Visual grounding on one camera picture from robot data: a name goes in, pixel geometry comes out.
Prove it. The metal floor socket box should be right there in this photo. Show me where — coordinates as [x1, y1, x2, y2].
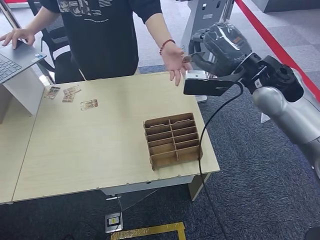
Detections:
[104, 212, 124, 234]

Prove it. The white laptop stand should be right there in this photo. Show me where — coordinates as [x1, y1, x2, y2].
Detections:
[0, 67, 46, 124]

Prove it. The grey kiosk stand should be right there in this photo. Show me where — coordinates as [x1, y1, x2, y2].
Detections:
[176, 0, 235, 104]

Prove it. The person's left hand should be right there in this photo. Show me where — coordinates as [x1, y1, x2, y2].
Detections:
[161, 42, 193, 87]

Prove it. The black cable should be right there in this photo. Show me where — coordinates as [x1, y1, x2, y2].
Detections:
[198, 81, 245, 240]

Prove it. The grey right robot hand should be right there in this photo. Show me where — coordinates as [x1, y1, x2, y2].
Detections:
[189, 21, 253, 78]

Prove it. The grey laptop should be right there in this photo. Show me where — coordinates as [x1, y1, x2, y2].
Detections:
[0, 0, 48, 84]

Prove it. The black chair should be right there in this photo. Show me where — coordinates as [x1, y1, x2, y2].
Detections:
[26, 0, 85, 85]

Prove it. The person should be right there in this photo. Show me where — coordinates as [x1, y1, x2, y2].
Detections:
[0, 0, 193, 87]

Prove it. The red barrier belt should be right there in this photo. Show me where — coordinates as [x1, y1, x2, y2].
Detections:
[234, 0, 320, 104]

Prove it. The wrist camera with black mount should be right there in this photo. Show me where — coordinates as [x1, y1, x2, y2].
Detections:
[183, 70, 247, 97]

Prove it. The brown wooden card organizer tray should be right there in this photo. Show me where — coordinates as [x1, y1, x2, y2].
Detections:
[143, 112, 203, 171]

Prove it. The red bead bracelet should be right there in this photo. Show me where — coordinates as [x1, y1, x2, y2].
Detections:
[158, 39, 176, 56]

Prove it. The person's right hand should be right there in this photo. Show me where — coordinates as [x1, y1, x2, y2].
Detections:
[0, 28, 35, 50]

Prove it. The dark grey low platform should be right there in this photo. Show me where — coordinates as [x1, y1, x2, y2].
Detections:
[251, 0, 320, 14]

